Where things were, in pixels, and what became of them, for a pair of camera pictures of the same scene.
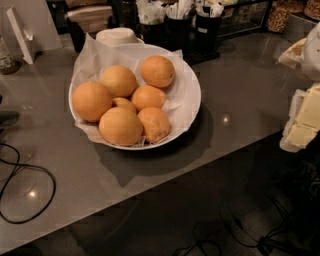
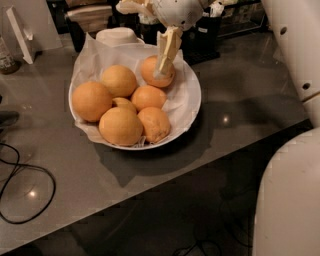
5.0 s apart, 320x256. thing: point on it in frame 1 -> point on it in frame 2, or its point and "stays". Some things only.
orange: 157,71 stays
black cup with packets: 208,22 stays
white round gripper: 312,55 -> 177,12
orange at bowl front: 120,126 stays
